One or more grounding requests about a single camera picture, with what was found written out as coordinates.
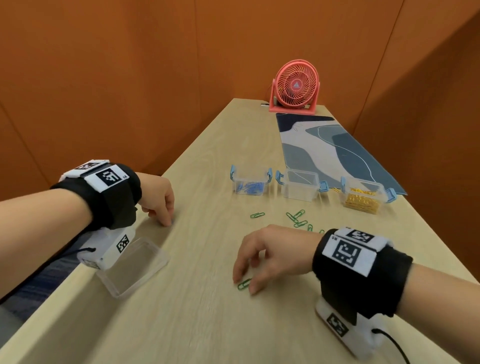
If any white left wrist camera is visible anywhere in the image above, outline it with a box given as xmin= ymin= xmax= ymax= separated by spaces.
xmin=76 ymin=224 xmax=138 ymax=271

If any black left wristband with tags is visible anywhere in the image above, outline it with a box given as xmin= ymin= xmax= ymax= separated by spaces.
xmin=50 ymin=159 xmax=143 ymax=232

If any black right wristband with tags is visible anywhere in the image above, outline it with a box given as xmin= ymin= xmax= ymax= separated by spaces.
xmin=311 ymin=226 xmax=414 ymax=326

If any person's left hand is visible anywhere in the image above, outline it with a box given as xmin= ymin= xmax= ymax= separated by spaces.
xmin=136 ymin=172 xmax=176 ymax=228

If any heap of blue paper clips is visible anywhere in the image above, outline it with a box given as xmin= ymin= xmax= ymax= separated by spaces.
xmin=235 ymin=181 xmax=264 ymax=196

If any person's right hand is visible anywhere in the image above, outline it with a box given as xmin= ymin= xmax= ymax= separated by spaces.
xmin=232 ymin=224 xmax=323 ymax=296

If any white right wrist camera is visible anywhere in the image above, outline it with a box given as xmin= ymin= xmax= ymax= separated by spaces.
xmin=314 ymin=296 xmax=391 ymax=361

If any clear plastic lid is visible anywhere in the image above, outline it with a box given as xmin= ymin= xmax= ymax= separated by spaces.
xmin=95 ymin=236 xmax=170 ymax=300

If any blue patterned desk mat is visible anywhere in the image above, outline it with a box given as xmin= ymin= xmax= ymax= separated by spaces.
xmin=275 ymin=113 xmax=408 ymax=197

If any black camera cable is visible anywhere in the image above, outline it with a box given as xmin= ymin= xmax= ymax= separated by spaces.
xmin=371 ymin=328 xmax=412 ymax=364
xmin=0 ymin=247 xmax=97 ymax=303

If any black wristband with tags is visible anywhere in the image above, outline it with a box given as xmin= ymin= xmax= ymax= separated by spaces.
xmin=50 ymin=159 xmax=143 ymax=232
xmin=311 ymin=226 xmax=414 ymax=326

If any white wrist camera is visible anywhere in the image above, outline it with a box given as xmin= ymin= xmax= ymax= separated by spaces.
xmin=76 ymin=224 xmax=138 ymax=271
xmin=314 ymin=296 xmax=391 ymax=361

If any pink desk fan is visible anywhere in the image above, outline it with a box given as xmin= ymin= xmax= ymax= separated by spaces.
xmin=268 ymin=58 xmax=322 ymax=115

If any person's left forearm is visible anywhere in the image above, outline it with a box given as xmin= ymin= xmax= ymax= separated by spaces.
xmin=0 ymin=188 xmax=94 ymax=301

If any clear box with blue latches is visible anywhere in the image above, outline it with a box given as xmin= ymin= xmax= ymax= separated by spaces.
xmin=275 ymin=168 xmax=330 ymax=203
xmin=339 ymin=176 xmax=398 ymax=215
xmin=229 ymin=164 xmax=274 ymax=197

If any black right camera cable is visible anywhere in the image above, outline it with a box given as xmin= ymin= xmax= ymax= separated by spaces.
xmin=371 ymin=328 xmax=412 ymax=364

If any heap of gold paper clips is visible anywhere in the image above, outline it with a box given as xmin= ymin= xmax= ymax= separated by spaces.
xmin=344 ymin=191 xmax=380 ymax=215

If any black left camera cable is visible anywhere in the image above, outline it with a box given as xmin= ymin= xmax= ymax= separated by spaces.
xmin=0 ymin=247 xmax=97 ymax=303

